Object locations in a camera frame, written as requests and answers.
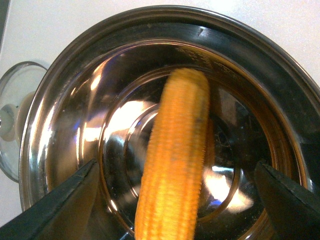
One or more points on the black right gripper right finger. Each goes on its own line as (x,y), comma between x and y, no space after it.
(293,210)

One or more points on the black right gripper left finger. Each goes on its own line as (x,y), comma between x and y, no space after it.
(62,214)

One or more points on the yellow corn cob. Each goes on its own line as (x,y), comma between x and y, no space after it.
(171,181)

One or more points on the glass pot lid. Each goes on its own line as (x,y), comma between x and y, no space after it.
(17,89)

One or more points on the white electric cooking pot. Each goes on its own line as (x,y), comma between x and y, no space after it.
(100,97)

